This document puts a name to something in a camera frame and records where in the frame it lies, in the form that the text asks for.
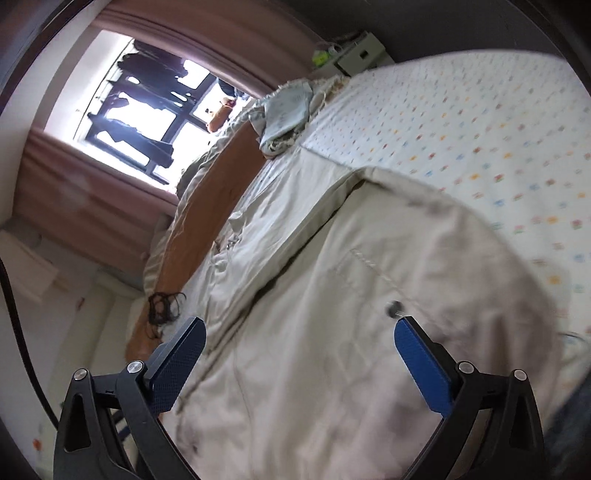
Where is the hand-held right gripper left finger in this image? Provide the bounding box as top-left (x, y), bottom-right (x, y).
top-left (53, 317), bottom-right (207, 480)

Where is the light blue printed cloth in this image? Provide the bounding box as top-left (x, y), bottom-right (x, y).
top-left (259, 83), bottom-right (315, 155)

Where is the long dark hanging garment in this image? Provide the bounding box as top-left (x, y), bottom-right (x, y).
top-left (87, 111), bottom-right (174, 169)

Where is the black cable bundle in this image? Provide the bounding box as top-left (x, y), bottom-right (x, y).
top-left (148, 291), bottom-right (187, 326)

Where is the orange plush toy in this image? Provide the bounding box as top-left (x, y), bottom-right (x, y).
top-left (205, 97), bottom-right (236, 134)

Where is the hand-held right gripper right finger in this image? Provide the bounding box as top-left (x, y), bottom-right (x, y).
top-left (394, 316), bottom-right (546, 480)

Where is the white nightstand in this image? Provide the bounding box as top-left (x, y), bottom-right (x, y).
top-left (335, 30), bottom-right (395, 77)

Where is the beige jacket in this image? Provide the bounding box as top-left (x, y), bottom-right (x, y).
top-left (159, 157), bottom-right (578, 480)

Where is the bed with dotted sheet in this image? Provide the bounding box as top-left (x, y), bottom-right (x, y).
top-left (124, 48), bottom-right (591, 480)

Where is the orange blanket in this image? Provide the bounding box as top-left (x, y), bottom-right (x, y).
top-left (127, 122), bottom-right (271, 365)

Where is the pink curtain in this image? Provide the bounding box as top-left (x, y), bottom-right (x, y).
top-left (13, 129), bottom-right (178, 280)

